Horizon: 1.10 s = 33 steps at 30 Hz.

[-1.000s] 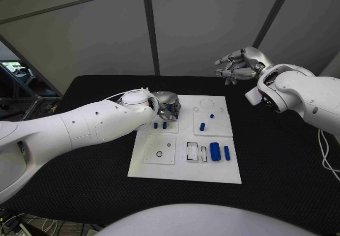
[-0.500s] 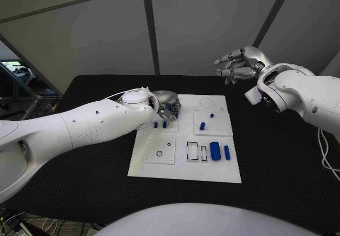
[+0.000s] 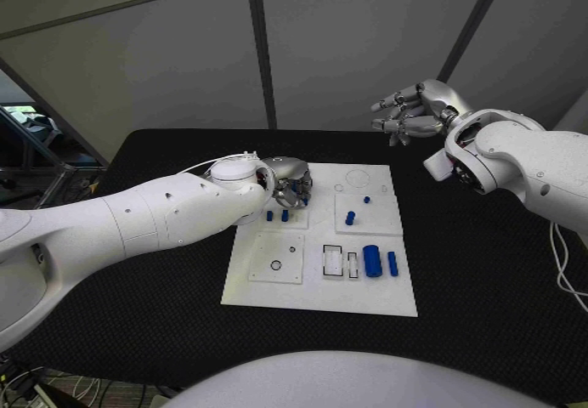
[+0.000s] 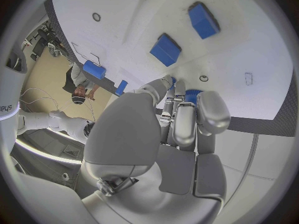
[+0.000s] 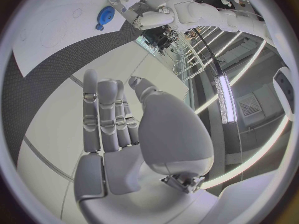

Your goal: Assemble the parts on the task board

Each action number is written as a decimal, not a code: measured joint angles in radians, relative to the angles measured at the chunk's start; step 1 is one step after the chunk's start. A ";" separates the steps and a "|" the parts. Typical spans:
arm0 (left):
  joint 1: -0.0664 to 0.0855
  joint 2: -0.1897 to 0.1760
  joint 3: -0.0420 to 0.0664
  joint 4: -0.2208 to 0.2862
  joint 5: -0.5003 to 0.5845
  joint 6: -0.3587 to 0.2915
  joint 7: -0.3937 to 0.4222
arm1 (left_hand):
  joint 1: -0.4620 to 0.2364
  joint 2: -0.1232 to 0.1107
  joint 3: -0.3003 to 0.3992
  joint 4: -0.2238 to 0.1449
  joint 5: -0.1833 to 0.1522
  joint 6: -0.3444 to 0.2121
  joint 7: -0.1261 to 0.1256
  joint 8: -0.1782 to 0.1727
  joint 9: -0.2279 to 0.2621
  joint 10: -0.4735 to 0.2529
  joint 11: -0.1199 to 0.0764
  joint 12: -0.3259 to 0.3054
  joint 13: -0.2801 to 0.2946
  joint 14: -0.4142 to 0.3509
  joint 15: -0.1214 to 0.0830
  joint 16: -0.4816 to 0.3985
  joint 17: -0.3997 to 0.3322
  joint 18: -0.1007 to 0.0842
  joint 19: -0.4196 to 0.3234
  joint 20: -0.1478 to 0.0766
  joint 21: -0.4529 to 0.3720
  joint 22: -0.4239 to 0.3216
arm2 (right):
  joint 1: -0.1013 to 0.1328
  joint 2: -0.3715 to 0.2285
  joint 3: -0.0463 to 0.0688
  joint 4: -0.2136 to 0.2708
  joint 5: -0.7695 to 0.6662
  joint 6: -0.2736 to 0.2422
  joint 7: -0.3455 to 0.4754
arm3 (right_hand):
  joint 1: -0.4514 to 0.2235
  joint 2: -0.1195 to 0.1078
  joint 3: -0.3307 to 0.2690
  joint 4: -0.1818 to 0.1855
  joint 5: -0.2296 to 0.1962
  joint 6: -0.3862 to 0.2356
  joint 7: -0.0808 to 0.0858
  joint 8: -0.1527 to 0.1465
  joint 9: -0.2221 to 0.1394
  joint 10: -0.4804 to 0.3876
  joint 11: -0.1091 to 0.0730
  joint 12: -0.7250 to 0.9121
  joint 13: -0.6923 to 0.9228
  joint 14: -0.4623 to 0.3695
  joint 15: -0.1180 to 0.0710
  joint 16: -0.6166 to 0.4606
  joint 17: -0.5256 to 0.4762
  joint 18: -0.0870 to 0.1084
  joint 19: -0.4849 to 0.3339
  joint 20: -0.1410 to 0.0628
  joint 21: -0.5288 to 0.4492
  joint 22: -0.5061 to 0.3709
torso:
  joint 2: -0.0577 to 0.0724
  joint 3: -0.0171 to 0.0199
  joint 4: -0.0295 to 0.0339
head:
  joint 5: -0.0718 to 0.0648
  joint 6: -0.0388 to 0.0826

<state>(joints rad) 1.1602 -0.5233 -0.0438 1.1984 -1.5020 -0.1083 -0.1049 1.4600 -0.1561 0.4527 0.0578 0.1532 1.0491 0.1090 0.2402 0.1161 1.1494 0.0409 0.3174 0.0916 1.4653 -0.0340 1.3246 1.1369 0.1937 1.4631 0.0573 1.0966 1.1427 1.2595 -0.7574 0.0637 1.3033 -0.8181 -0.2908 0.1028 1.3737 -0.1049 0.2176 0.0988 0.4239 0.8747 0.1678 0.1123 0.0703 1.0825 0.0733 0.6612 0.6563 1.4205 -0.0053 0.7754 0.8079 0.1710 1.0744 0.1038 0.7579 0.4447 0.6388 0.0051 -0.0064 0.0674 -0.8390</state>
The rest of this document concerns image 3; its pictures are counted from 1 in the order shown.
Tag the white task board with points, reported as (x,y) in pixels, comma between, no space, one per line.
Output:
(318,296)

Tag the thick blue cylinder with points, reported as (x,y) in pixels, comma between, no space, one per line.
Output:
(372,260)

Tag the metal frame rack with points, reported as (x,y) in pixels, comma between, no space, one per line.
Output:
(51,165)

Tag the tall blue peg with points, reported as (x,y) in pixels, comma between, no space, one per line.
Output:
(351,218)

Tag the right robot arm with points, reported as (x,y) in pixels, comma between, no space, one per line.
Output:
(528,159)

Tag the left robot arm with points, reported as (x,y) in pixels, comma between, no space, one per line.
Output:
(137,216)

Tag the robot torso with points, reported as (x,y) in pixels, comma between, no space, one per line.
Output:
(345,382)

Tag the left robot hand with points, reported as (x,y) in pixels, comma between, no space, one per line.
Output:
(289,169)

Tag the slim blue cylinder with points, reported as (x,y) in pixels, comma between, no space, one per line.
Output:
(393,264)

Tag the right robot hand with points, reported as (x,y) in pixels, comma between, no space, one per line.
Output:
(423,126)

